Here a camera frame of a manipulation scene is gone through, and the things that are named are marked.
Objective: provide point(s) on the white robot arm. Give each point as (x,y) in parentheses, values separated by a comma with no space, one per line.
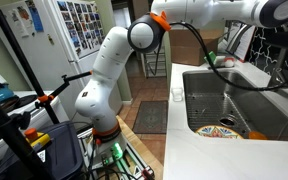
(146,33)

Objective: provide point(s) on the white refrigerator with photos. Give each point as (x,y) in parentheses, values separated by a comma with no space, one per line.
(48,39)

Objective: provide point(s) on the emergency stop button box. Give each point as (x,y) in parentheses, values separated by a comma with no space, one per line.
(36,139)

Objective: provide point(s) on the colourful patterned plate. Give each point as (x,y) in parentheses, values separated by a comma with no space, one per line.
(217,132)

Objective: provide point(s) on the blue tool on counter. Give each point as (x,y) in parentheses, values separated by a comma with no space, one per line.
(6,94)

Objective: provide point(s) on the green sponge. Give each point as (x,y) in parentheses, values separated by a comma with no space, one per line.
(212,57)

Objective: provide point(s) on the clear plastic cup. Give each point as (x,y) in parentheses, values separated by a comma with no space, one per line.
(177,94)

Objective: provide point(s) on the robot base controller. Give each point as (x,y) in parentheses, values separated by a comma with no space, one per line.
(116,160)

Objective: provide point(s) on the white sponge holder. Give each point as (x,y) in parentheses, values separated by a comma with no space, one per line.
(223,61)

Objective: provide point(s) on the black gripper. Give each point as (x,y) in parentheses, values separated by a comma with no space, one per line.
(278,37)

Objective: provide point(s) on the cardboard box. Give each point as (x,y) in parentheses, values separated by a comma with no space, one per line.
(185,48)

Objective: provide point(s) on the black storage bin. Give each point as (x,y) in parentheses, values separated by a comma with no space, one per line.
(62,157)

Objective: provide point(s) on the patterned floor rug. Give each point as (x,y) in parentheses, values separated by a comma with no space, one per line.
(151,118)

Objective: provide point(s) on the black camera tripod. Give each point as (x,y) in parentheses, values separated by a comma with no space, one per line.
(20,86)

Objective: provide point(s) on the stainless steel sink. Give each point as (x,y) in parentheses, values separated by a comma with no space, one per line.
(211,101)

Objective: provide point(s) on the orange object in sink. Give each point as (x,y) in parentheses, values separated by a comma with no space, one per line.
(256,135)

